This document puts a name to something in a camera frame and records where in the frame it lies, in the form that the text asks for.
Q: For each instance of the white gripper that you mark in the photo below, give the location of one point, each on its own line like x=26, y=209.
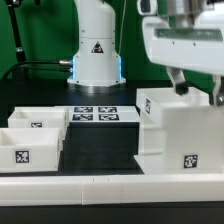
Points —
x=199, y=49

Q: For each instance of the white drawer cabinet frame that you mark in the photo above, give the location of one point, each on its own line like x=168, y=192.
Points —
x=179, y=134

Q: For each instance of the white front drawer box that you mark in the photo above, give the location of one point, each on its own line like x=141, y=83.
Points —
x=30, y=149

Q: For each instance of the white drawer box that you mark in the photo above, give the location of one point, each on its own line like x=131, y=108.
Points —
x=40, y=117
x=30, y=149

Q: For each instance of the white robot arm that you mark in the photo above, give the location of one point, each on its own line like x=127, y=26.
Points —
x=97, y=63

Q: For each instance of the white rear drawer box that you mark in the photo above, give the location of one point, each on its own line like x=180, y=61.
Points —
x=40, y=117

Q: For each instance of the white marker base plate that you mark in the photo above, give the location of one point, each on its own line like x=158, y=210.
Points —
x=102, y=114

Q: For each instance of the white front fence rail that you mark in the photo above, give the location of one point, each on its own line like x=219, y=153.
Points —
x=118, y=189

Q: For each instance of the black camera stand pole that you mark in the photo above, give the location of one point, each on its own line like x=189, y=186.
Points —
x=20, y=73

